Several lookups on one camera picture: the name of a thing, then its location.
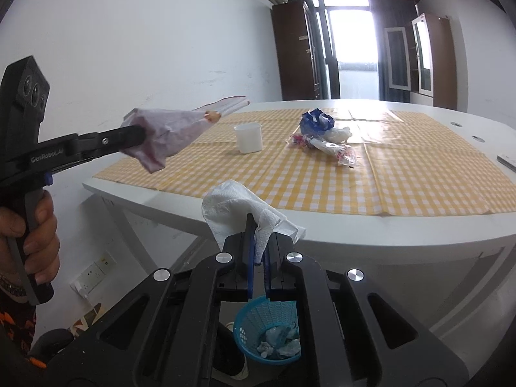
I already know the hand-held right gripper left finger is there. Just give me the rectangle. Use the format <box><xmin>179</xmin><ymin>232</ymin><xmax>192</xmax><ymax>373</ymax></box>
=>
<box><xmin>60</xmin><ymin>213</ymin><xmax>257</xmax><ymax>387</ymax></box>

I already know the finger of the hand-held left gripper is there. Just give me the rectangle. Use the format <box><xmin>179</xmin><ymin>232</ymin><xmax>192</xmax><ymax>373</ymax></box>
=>
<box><xmin>74</xmin><ymin>124</ymin><xmax>146</xmax><ymax>150</ymax></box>
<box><xmin>50</xmin><ymin>143</ymin><xmax>140</xmax><ymax>176</ymax></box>

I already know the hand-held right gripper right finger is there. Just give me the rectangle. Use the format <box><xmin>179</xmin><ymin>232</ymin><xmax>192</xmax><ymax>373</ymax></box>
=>
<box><xmin>264</xmin><ymin>233</ymin><xmax>470</xmax><ymax>387</ymax></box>

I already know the pinkish thin plastic bag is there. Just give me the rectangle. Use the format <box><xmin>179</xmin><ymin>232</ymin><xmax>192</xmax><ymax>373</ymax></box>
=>
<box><xmin>120</xmin><ymin>96</ymin><xmax>251</xmax><ymax>175</ymax></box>

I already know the blue plastic basket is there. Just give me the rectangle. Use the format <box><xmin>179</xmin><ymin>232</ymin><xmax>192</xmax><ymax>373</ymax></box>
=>
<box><xmin>233</xmin><ymin>295</ymin><xmax>302</xmax><ymax>365</ymax></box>

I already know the white paper tissue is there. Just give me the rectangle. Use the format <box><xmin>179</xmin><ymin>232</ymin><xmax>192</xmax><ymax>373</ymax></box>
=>
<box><xmin>202</xmin><ymin>179</ymin><xmax>307</xmax><ymax>251</ymax></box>

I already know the red printed wrapper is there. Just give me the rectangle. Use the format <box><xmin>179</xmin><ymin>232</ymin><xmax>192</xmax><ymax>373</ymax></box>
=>
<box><xmin>287</xmin><ymin>134</ymin><xmax>359</xmax><ymax>169</ymax></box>

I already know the small white tissue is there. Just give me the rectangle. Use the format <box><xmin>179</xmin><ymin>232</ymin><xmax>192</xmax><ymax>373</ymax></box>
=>
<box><xmin>322</xmin><ymin>126</ymin><xmax>352</xmax><ymax>143</ymax></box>

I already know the blue foil wrapper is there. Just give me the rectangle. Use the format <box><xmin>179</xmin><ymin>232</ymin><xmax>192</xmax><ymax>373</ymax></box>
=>
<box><xmin>300</xmin><ymin>108</ymin><xmax>336</xmax><ymax>137</ymax></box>

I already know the person's left forearm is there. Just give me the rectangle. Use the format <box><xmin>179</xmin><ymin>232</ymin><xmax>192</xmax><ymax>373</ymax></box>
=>
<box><xmin>0</xmin><ymin>286</ymin><xmax>38</xmax><ymax>367</ymax></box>

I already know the person's left hand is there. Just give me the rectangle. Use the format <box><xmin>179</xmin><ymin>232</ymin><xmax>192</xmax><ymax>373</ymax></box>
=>
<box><xmin>0</xmin><ymin>191</ymin><xmax>62</xmax><ymax>287</ymax></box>

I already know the person's left white shoe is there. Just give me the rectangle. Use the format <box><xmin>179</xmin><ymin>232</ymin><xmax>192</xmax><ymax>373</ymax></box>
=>
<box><xmin>223</xmin><ymin>320</ymin><xmax>250</xmax><ymax>380</ymax></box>

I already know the white cup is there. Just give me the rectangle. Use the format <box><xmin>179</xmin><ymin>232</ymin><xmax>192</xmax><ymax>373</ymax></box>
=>
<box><xmin>234</xmin><ymin>122</ymin><xmax>263</xmax><ymax>154</ymax></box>

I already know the person's left leg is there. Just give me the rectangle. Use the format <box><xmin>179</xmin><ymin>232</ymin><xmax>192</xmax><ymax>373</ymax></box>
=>
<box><xmin>29</xmin><ymin>328</ymin><xmax>244</xmax><ymax>377</ymax></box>

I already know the yellow checked tablecloth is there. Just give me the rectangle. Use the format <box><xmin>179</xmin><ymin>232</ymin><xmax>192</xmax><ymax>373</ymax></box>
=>
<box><xmin>93</xmin><ymin>108</ymin><xmax>516</xmax><ymax>216</ymax></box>

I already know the brown wardrobe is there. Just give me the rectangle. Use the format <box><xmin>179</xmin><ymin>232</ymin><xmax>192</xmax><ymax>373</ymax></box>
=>
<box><xmin>271</xmin><ymin>0</ymin><xmax>329</xmax><ymax>101</ymax></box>

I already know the balcony glass door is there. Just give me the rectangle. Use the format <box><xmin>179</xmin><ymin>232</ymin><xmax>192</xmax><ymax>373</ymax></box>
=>
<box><xmin>314</xmin><ymin>0</ymin><xmax>388</xmax><ymax>101</ymax></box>

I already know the white framed glass door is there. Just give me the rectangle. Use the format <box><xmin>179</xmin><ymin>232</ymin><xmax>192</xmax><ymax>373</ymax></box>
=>
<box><xmin>383</xmin><ymin>26</ymin><xmax>412</xmax><ymax>91</ymax></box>

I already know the brown glass-door cabinet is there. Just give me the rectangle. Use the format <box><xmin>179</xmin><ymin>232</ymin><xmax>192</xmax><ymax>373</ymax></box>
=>
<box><xmin>409</xmin><ymin>13</ymin><xmax>458</xmax><ymax>109</ymax></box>

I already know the white wall socket plate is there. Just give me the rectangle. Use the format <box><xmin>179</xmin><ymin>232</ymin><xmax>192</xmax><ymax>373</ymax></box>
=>
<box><xmin>70</xmin><ymin>263</ymin><xmax>106</xmax><ymax>297</ymax></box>
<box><xmin>96</xmin><ymin>251</ymin><xmax>117</xmax><ymax>272</ymax></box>

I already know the wrist bracelet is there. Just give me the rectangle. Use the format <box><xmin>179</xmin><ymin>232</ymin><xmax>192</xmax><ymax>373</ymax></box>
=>
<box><xmin>0</xmin><ymin>273</ymin><xmax>27</xmax><ymax>298</ymax></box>

